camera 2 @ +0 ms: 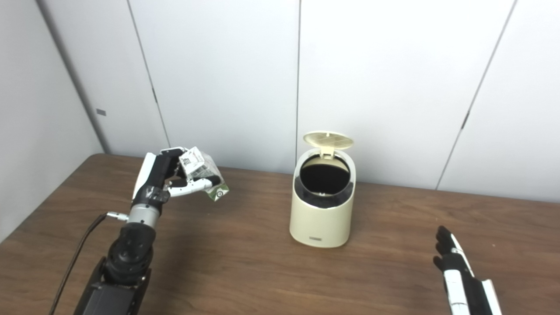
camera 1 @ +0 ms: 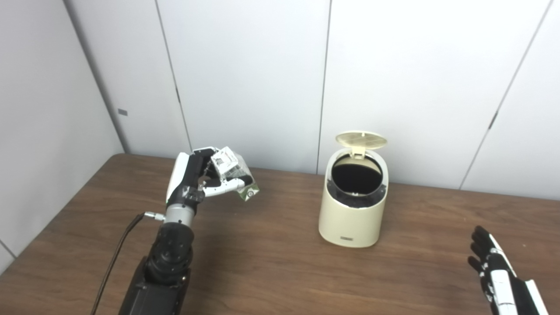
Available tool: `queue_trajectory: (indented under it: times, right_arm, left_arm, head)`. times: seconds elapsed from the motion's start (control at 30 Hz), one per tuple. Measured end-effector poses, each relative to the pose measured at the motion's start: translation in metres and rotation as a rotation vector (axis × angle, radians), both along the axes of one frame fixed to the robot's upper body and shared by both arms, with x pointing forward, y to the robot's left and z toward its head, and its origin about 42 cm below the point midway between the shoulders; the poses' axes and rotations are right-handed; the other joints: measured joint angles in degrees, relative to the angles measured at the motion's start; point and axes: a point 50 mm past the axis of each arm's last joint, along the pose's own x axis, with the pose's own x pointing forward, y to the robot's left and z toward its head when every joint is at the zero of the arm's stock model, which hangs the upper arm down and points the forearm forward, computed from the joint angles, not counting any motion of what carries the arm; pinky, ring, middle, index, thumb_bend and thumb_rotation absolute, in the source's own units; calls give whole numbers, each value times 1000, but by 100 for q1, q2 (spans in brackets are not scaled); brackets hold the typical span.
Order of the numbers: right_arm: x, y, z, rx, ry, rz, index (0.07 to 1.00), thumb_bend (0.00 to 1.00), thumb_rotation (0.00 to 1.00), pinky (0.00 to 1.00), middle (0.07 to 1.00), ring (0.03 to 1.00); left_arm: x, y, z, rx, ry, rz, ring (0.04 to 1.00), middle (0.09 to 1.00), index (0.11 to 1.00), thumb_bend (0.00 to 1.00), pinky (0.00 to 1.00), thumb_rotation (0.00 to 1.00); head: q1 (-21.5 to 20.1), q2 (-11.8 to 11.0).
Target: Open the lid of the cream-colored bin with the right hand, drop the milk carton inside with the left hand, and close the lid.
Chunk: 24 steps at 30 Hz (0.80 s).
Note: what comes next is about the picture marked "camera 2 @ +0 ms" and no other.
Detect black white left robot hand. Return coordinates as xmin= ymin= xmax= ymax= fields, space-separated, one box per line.
xmin=131 ymin=147 xmax=219 ymax=215

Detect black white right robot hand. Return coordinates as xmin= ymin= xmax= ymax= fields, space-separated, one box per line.
xmin=433 ymin=226 xmax=503 ymax=315

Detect white green milk carton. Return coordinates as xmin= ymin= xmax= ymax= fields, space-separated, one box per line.
xmin=178 ymin=147 xmax=229 ymax=202

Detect round cream bin lid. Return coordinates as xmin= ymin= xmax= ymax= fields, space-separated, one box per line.
xmin=303 ymin=131 xmax=354 ymax=158

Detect cream-colored bin body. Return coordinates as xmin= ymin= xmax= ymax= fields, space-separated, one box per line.
xmin=289 ymin=148 xmax=357 ymax=249

